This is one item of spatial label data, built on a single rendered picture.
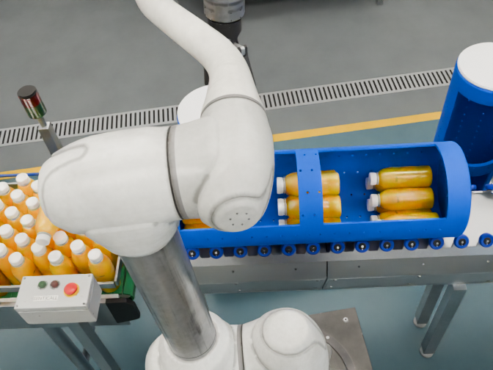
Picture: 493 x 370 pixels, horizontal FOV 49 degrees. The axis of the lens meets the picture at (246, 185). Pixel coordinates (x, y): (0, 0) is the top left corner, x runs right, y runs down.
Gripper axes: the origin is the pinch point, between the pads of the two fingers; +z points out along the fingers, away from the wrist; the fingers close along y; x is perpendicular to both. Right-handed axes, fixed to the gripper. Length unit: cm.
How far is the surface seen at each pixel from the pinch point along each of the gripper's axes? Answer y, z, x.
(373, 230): 34, 39, 26
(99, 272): -11, 54, -39
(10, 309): -29, 72, -64
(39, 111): -68, 34, -28
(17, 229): -42, 55, -52
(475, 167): 18, 76, 114
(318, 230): 24.2, 39.4, 14.0
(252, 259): 9, 59, 3
